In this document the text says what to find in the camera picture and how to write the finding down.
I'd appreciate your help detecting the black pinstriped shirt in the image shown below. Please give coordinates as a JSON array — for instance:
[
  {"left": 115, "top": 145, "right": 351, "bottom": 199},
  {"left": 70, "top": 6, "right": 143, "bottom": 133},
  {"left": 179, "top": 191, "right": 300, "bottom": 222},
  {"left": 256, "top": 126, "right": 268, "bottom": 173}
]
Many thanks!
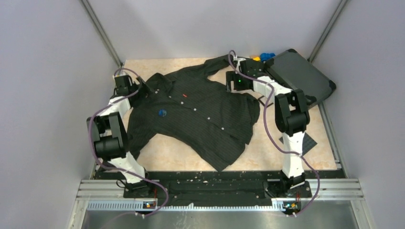
[{"left": 127, "top": 55, "right": 260, "bottom": 171}]

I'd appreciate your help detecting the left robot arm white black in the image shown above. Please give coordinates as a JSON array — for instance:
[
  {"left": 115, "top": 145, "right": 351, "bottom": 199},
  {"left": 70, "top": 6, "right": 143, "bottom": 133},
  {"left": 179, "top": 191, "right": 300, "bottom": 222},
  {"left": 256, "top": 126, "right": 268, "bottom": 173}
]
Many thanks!
[{"left": 86, "top": 73, "right": 149, "bottom": 193}]

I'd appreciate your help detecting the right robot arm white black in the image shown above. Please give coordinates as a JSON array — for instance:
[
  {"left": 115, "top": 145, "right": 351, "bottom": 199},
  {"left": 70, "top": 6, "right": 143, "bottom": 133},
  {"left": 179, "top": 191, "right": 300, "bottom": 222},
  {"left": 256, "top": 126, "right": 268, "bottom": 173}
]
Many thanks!
[{"left": 226, "top": 52, "right": 312, "bottom": 199}]

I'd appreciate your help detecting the blue toy piece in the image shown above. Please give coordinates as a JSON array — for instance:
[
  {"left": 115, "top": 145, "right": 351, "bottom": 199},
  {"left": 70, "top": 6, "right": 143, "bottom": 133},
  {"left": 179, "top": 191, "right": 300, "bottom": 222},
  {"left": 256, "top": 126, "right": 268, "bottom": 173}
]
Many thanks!
[{"left": 259, "top": 52, "right": 276, "bottom": 62}]

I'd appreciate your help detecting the dark grey hard case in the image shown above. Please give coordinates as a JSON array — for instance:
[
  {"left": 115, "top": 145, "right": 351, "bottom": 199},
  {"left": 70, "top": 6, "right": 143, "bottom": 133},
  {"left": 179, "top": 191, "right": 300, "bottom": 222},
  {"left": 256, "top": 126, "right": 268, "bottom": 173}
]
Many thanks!
[{"left": 264, "top": 49, "right": 337, "bottom": 109}]

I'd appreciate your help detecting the dark grey studded baseplate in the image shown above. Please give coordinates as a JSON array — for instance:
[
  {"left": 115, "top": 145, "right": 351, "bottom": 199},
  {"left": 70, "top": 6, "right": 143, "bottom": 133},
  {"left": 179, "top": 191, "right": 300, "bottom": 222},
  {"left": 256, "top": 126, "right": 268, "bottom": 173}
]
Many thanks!
[{"left": 279, "top": 132, "right": 317, "bottom": 156}]

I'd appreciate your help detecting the black square frame brooch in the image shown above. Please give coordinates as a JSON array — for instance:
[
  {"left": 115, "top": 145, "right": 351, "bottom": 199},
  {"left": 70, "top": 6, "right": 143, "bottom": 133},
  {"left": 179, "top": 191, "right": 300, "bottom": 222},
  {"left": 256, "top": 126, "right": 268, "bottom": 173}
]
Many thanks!
[{"left": 257, "top": 96, "right": 274, "bottom": 108}]

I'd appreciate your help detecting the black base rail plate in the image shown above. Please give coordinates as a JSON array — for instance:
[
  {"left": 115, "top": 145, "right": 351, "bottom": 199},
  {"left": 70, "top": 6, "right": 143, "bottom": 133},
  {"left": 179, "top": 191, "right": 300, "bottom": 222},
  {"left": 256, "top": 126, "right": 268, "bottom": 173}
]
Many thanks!
[{"left": 93, "top": 170, "right": 345, "bottom": 209}]

